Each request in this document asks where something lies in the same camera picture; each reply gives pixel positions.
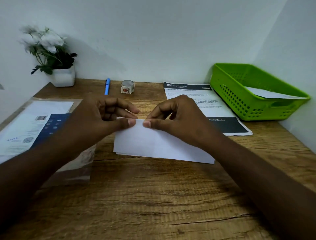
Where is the person's right hand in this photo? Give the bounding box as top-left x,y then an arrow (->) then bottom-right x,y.
143,95 -> 223,152

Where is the person's left hand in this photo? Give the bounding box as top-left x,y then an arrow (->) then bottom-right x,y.
61,95 -> 140,159

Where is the white paper sheet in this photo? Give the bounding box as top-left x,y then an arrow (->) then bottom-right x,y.
113,117 -> 215,164

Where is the person's left forearm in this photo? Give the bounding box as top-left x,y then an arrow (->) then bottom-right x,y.
0,121 -> 85,230

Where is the person's right forearm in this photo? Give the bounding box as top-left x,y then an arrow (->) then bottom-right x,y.
207,132 -> 316,240

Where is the roll of patterned tape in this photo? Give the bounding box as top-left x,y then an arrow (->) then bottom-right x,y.
121,80 -> 135,94

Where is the printed black-banded instruction sheet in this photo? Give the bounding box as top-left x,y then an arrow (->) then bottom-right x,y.
163,82 -> 253,136

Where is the clear plastic sleeve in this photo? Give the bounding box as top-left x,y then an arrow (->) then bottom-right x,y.
0,98 -> 97,188

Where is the white square plant pot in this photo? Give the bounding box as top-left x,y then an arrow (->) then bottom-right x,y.
51,65 -> 76,87

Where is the green plastic basket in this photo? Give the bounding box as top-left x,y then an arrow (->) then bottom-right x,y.
210,63 -> 311,121

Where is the white and blue document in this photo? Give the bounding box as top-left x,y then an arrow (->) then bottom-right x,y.
0,101 -> 74,164

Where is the white artificial flower plant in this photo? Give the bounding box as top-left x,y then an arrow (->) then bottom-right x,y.
19,25 -> 78,75

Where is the white envelope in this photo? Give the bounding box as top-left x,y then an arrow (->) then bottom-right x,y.
244,87 -> 306,99

